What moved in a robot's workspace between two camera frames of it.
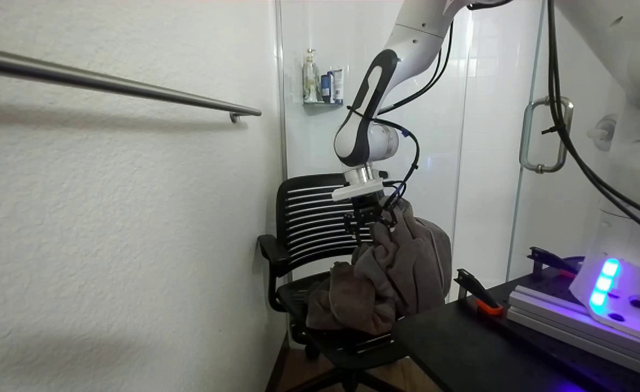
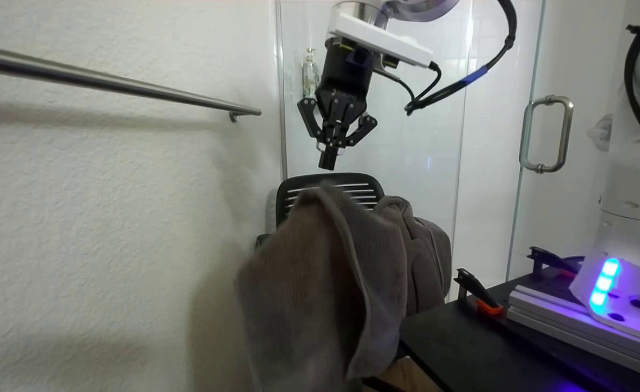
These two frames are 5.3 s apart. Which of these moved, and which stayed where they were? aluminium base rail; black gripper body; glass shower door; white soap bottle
Moved: black gripper body
Stayed: aluminium base rail; white soap bottle; glass shower door
